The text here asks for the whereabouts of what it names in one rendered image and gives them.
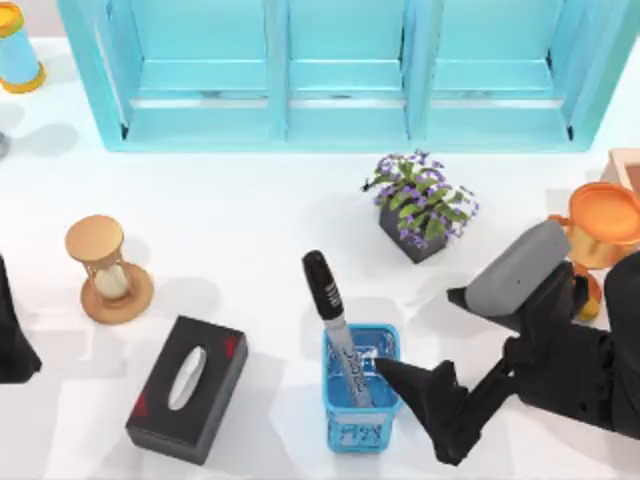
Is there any pale grey rounded box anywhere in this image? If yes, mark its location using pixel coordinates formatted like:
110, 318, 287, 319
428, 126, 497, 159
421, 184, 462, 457
461, 219, 572, 332

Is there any salmon-coloured box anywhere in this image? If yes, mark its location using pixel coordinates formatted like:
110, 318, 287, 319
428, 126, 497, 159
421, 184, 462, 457
599, 146, 640, 195

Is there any purple flower plant pot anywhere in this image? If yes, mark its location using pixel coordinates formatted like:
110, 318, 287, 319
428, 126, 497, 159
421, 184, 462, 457
359, 148, 482, 266

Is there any wooden hourglass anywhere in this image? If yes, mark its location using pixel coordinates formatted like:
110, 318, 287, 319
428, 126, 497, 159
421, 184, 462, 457
64, 214, 156, 327

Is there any orange trophy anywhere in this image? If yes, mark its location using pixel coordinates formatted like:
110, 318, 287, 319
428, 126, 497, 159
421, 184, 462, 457
546, 181, 640, 322

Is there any blue and yellow cup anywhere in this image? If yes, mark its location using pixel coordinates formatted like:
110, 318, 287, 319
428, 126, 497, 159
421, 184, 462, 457
0, 1, 48, 96

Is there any black tissue box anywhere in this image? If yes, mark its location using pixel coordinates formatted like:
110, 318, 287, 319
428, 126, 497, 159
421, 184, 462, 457
124, 314, 250, 467

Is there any light blue rack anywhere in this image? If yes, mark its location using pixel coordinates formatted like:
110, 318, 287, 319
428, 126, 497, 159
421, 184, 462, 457
55, 0, 622, 154

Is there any black marker pen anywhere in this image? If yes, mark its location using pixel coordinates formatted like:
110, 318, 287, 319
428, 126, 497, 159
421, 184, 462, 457
300, 249, 377, 410

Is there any blue mesh pen basket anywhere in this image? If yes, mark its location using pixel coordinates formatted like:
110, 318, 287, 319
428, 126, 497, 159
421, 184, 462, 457
320, 323, 404, 454

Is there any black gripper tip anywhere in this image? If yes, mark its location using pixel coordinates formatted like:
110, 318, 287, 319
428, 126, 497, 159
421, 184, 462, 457
0, 254, 44, 386

